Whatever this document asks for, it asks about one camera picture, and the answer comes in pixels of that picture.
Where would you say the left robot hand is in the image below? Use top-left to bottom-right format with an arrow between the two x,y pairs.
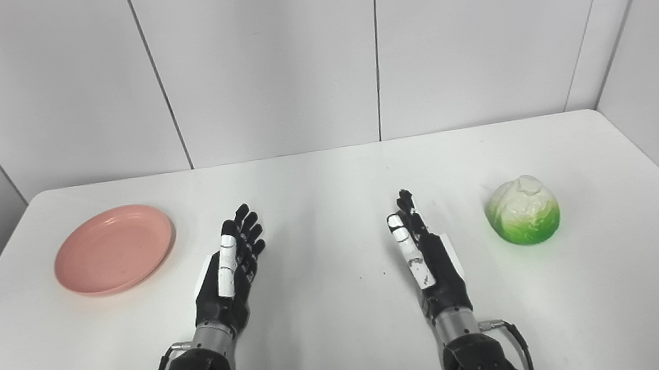
182,202 -> 277,342

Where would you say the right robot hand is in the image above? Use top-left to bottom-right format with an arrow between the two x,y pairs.
383,182 -> 475,328

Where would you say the pink plate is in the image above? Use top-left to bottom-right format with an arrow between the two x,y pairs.
48,200 -> 181,302

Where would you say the green white cabbage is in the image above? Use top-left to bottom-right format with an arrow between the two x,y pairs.
481,171 -> 563,250

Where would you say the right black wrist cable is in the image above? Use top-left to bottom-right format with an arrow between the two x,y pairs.
479,315 -> 536,370

